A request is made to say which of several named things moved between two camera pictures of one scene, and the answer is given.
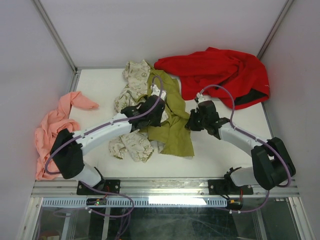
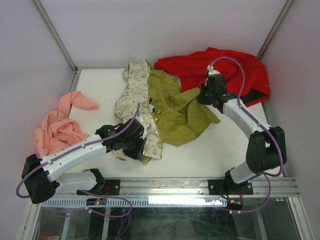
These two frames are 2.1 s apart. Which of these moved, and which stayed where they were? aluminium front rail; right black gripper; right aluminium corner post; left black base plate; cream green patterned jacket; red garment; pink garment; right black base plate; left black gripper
Moved: cream green patterned jacket; left black gripper; right black gripper
Stayed: right black base plate; pink garment; aluminium front rail; left black base plate; red garment; right aluminium corner post
